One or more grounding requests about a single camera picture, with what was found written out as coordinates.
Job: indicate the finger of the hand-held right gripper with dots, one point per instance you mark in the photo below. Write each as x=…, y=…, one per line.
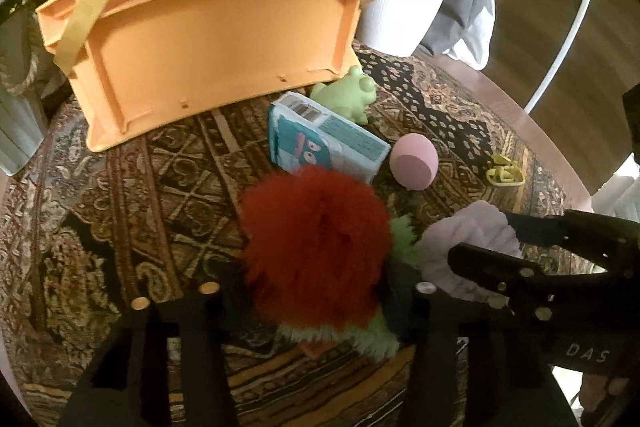
x=590, y=234
x=500, y=268

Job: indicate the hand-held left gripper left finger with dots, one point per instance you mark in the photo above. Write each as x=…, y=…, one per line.
x=200, y=337

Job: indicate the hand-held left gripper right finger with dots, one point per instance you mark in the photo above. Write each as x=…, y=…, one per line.
x=435, y=342

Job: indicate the lilac fluffy scrunchie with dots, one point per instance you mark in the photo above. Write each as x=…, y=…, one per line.
x=465, y=227

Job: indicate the small yellow plastic clip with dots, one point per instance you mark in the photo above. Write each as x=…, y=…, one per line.
x=500, y=178

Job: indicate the pink soft ball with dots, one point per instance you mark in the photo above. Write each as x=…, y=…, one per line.
x=412, y=159

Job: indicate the red and green fluffy plush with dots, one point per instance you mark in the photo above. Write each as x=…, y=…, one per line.
x=315, y=237

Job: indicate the blue printed carton box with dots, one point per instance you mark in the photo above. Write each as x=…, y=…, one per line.
x=320, y=142

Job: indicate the green frog toy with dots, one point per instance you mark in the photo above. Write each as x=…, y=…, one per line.
x=345, y=96

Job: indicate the person's right hand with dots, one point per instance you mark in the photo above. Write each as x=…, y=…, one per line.
x=602, y=394

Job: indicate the brown patterned rug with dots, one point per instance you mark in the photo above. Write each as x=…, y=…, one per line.
x=125, y=207

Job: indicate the white hoop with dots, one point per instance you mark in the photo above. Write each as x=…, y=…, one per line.
x=575, y=22

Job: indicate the white sheer curtain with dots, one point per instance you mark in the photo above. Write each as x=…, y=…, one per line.
x=475, y=52

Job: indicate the grey ribbed vase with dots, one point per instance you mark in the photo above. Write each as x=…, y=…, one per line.
x=15, y=132

